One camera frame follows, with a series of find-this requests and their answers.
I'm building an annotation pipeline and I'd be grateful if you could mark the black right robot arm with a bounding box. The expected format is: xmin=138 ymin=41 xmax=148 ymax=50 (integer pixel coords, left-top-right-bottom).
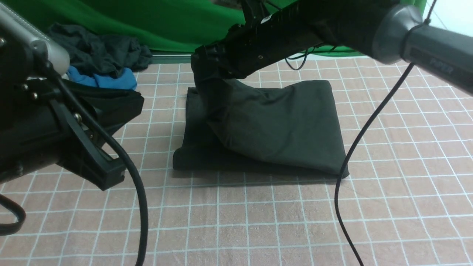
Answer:
xmin=191 ymin=0 xmax=473 ymax=95

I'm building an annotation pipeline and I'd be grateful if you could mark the crumpled blue garment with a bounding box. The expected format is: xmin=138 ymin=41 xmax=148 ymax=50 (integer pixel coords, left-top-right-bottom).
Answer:
xmin=67 ymin=66 xmax=137 ymax=91

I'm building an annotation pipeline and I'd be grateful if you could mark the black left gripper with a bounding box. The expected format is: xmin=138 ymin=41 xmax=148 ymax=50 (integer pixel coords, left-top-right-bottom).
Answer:
xmin=1 ymin=79 xmax=144 ymax=191

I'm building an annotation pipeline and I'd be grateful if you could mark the black camera cable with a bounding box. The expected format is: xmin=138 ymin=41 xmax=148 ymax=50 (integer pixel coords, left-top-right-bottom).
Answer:
xmin=0 ymin=63 xmax=149 ymax=266
xmin=285 ymin=0 xmax=438 ymax=266

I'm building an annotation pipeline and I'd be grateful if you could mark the black left camera cable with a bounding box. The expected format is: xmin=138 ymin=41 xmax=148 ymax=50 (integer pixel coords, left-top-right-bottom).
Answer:
xmin=0 ymin=63 xmax=149 ymax=266

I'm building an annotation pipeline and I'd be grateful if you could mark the dark gray long-sleeved shirt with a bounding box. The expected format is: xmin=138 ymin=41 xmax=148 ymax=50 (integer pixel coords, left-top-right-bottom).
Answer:
xmin=173 ymin=55 xmax=350 ymax=178

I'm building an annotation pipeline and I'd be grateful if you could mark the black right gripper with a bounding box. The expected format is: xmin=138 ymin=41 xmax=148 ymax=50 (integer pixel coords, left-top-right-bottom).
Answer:
xmin=191 ymin=15 xmax=318 ymax=80

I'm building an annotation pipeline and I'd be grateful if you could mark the green backdrop cloth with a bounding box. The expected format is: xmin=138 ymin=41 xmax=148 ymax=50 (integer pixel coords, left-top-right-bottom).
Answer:
xmin=0 ymin=0 xmax=427 ymax=57

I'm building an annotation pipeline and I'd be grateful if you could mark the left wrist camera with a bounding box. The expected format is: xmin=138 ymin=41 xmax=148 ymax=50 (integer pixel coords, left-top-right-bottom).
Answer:
xmin=0 ymin=2 xmax=70 ymax=76

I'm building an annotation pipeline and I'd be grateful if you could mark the crumpled black garment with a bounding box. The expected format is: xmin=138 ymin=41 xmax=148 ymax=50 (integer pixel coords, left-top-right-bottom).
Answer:
xmin=46 ymin=23 xmax=152 ymax=78

